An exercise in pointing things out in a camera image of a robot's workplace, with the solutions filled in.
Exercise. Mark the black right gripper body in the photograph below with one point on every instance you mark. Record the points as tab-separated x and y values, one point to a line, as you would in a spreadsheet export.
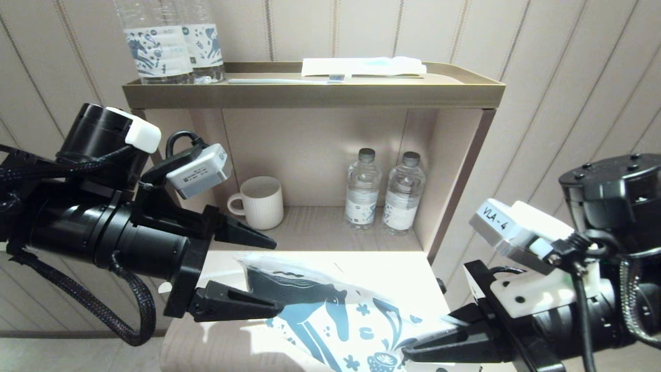
557	336

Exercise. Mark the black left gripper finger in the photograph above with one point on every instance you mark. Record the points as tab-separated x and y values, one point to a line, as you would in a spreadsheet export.
232	305
237	233

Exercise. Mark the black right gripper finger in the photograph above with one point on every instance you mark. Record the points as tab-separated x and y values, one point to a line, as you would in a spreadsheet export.
470	316
459	347

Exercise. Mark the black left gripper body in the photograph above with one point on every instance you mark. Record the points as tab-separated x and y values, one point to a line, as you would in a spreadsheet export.
155	243

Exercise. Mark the blue horse print bag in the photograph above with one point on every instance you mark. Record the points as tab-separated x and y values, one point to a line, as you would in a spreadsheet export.
320	305

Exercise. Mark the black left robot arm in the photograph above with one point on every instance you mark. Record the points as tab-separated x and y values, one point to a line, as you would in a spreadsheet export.
62	227

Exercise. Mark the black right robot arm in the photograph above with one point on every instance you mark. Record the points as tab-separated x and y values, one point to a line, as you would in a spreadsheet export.
609	191

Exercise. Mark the white ribbed mug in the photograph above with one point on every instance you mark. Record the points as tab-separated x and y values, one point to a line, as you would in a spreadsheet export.
263	201

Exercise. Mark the black table knob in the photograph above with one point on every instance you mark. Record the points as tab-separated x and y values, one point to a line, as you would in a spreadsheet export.
441	285

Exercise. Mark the white plastic comb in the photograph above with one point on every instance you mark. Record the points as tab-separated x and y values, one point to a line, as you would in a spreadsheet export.
164	288

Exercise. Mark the small clear water bottle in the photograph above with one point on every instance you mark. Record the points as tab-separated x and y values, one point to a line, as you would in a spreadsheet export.
361	196
403	201

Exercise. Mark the brown open shelf unit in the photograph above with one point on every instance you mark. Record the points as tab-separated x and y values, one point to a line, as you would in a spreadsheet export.
310	95

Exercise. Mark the light blue toothbrush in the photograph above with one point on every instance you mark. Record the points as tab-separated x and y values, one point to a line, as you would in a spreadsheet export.
279	80

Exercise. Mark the large clear water bottle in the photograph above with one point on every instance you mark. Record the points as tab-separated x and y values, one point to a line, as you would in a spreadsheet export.
155	51
206	44

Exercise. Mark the white wrapped toothbrush packet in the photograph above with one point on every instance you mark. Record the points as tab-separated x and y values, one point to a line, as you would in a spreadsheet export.
361	66

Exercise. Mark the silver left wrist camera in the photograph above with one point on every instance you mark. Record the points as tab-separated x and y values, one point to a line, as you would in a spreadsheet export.
199	173

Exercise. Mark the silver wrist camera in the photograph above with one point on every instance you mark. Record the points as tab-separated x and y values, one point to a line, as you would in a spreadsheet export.
199	173
511	227

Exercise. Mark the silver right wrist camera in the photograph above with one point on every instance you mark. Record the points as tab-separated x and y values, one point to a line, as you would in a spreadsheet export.
511	227

